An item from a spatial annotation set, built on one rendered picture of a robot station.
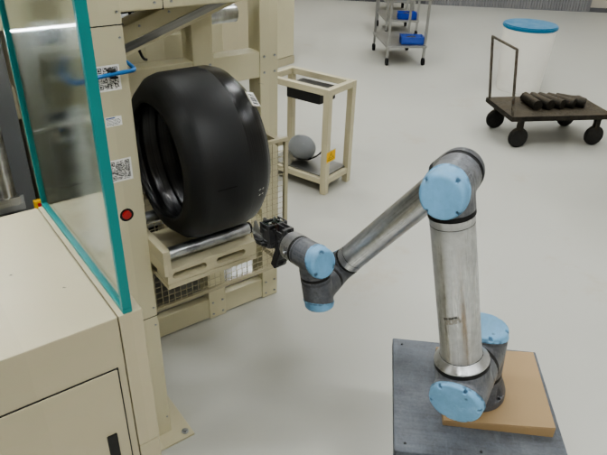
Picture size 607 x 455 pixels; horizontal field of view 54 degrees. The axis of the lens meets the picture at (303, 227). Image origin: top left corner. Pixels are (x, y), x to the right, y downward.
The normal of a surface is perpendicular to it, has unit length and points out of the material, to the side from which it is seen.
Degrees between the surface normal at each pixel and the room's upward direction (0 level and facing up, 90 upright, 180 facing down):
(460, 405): 97
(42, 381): 90
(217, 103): 38
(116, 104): 90
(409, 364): 0
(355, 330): 0
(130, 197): 90
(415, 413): 0
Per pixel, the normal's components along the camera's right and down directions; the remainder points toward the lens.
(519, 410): -0.04, -0.86
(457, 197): -0.51, 0.34
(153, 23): 0.59, 0.41
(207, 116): 0.43, -0.33
